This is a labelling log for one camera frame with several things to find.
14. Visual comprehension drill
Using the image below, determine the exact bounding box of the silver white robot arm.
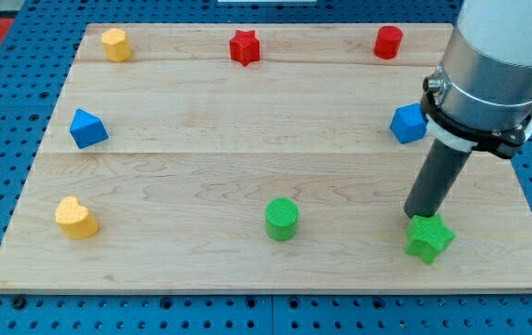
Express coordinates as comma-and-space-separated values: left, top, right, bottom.
420, 0, 532, 159

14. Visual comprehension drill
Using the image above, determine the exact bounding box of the blue cube block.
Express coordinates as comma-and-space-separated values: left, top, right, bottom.
390, 103, 427, 144

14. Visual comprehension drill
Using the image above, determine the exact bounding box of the green cylinder block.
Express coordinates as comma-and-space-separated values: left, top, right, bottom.
265, 197, 299, 241

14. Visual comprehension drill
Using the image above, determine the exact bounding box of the light wooden board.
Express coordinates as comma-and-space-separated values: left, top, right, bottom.
0, 23, 532, 295

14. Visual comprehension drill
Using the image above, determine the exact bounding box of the red star block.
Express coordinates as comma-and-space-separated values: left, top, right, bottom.
229, 30, 261, 67

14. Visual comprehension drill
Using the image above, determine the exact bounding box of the green star block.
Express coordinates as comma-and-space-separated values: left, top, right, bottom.
405, 215, 456, 265

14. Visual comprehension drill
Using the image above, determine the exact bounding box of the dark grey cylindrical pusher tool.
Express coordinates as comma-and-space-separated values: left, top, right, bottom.
404, 140, 471, 218

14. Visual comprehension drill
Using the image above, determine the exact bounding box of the red cylinder block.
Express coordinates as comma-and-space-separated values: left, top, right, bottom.
374, 25, 403, 60

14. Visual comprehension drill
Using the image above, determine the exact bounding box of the blue triangular prism block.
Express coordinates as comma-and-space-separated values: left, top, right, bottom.
69, 109, 109, 149

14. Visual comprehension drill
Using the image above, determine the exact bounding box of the yellow heart block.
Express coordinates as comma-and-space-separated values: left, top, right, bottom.
55, 195, 100, 239

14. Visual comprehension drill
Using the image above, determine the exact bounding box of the yellow hexagon block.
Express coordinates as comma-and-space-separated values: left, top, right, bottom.
100, 28, 132, 62

